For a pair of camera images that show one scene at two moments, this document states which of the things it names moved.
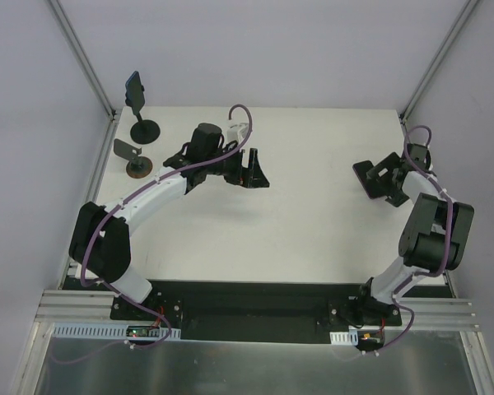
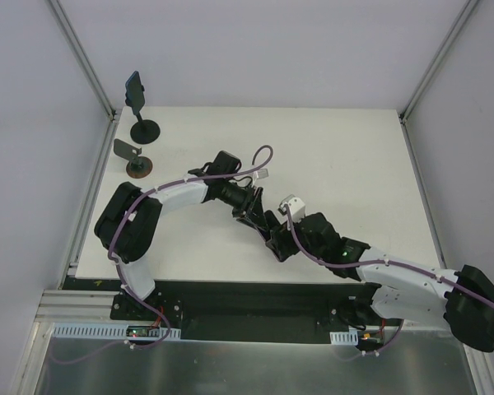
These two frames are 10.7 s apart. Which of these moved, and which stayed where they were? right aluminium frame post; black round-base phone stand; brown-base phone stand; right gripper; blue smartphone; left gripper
Moved: left gripper; right gripper
Stayed: black round-base phone stand; brown-base phone stand; blue smartphone; right aluminium frame post
